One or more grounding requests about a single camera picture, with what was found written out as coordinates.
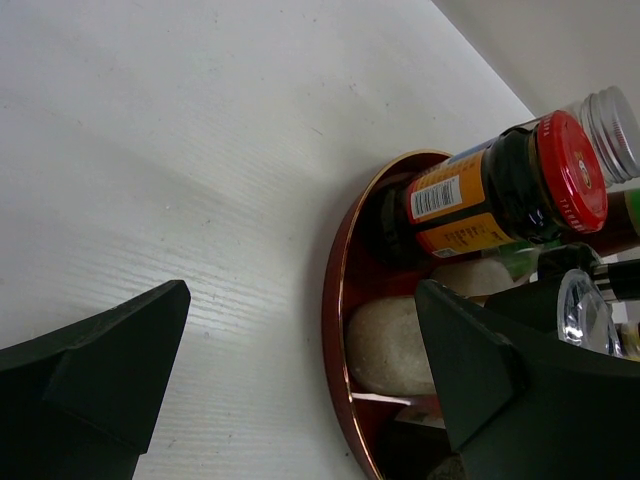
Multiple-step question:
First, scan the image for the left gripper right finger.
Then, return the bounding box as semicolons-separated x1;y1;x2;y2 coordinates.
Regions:
415;280;639;479

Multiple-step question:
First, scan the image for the clear dome salt grinder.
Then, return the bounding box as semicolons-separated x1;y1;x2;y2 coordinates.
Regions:
346;269;623;397

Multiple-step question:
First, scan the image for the silver lid white jar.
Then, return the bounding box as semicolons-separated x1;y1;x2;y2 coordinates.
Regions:
566;86;639;187

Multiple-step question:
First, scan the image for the round red lacquer tray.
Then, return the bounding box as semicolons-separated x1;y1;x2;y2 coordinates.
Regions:
321;149;450;479

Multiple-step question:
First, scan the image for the red lid sauce jar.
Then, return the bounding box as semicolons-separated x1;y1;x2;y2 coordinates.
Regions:
370;110;608;268

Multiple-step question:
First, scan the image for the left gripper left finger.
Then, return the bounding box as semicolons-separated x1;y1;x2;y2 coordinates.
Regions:
1;280;191;479

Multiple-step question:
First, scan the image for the black cap white bottle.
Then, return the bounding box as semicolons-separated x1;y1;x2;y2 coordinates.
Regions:
429;242;640;306

